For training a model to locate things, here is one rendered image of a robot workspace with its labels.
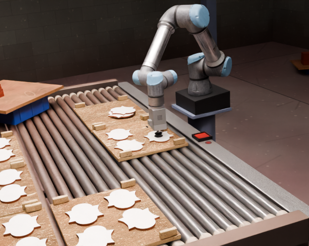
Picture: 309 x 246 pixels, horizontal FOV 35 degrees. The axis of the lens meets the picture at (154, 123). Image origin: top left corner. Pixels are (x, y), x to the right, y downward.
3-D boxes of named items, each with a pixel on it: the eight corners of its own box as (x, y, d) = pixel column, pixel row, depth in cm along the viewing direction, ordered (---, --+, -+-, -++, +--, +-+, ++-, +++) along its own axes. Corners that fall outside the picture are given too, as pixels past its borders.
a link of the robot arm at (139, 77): (160, 1, 258) (127, 77, 240) (178, 0, 252) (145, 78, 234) (170, 15, 267) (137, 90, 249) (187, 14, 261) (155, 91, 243)
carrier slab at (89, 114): (129, 100, 301) (128, 98, 301) (153, 120, 265) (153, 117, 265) (73, 111, 290) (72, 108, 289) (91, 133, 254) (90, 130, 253)
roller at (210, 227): (83, 96, 331) (82, 90, 329) (233, 246, 160) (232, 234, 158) (76, 98, 329) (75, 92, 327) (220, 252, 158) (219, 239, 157)
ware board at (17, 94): (3, 82, 323) (3, 79, 323) (64, 88, 301) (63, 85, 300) (-58, 105, 282) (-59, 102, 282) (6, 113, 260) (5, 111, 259)
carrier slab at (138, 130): (154, 120, 265) (154, 117, 265) (188, 146, 230) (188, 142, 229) (92, 133, 253) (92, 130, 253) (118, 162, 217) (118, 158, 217)
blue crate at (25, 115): (12, 104, 311) (10, 89, 307) (51, 108, 296) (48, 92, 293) (-25, 120, 285) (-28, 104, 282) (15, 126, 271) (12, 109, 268)
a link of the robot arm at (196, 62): (195, 71, 300) (192, 51, 295) (214, 72, 292) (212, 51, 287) (185, 78, 291) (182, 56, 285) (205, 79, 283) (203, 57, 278)
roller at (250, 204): (112, 92, 337) (110, 85, 335) (284, 231, 167) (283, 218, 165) (105, 93, 336) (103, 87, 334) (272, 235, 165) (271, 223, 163)
